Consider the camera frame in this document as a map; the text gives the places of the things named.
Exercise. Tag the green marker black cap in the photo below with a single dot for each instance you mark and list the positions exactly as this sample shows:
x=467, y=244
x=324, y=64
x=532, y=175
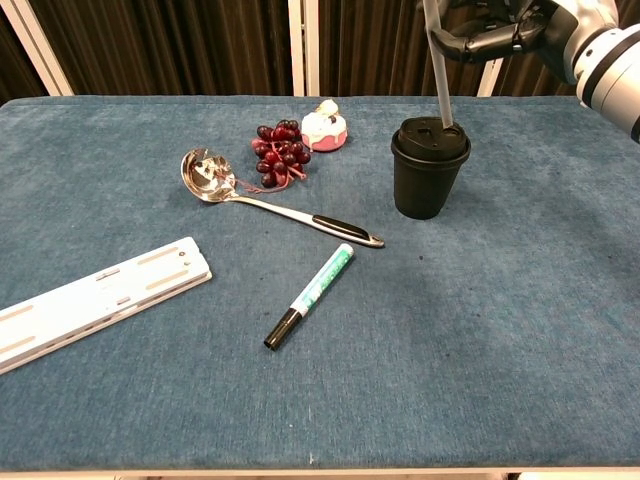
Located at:
x=320, y=287

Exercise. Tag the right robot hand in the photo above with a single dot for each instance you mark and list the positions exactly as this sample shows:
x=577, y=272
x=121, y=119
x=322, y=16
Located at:
x=560, y=30

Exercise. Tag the black lidded paper cup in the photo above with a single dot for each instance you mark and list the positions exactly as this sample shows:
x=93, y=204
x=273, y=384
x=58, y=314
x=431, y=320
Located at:
x=425, y=175

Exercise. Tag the dark slatted curtain panel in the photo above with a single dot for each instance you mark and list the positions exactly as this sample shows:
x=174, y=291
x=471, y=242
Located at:
x=535, y=80
x=15, y=70
x=175, y=45
x=375, y=45

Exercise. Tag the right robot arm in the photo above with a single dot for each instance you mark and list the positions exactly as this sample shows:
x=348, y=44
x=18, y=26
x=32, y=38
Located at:
x=615, y=70

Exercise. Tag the blue table cloth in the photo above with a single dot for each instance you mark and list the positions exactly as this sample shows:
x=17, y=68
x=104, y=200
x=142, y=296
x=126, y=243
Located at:
x=450, y=325

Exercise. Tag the white folding laptop stand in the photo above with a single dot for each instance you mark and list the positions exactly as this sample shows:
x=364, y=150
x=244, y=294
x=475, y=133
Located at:
x=100, y=300

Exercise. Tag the pink toy cake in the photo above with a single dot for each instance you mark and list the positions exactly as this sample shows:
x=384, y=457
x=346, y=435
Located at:
x=325, y=132

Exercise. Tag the white frame post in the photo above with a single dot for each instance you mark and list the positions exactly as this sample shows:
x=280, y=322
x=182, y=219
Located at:
x=40, y=50
x=490, y=77
x=302, y=50

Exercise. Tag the dark red grape bunch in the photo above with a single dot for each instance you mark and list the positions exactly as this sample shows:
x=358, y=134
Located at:
x=280, y=152

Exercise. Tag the clear plastic straw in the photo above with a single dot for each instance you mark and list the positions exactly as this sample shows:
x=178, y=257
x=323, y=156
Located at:
x=442, y=90

